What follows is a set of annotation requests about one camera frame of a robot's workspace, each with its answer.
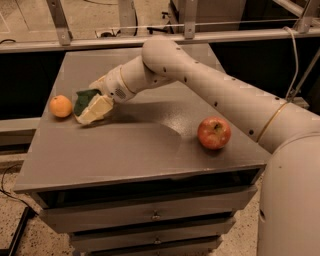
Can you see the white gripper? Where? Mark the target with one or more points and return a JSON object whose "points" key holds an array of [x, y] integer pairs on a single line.
{"points": [[112, 84]]}

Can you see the green and yellow sponge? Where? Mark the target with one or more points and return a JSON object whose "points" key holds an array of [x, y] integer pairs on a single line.
{"points": [[83, 99]]}

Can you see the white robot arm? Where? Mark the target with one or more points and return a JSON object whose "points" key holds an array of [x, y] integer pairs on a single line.
{"points": [[289, 221]]}

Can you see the orange fruit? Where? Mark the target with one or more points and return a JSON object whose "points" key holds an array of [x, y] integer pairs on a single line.
{"points": [[60, 106]]}

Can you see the grey drawer cabinet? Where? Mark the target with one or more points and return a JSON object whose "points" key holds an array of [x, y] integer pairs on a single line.
{"points": [[139, 183]]}

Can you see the red apple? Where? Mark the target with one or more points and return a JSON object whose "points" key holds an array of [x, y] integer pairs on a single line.
{"points": [[213, 133]]}

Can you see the metal railing frame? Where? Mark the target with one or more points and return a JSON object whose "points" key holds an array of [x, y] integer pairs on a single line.
{"points": [[62, 25]]}

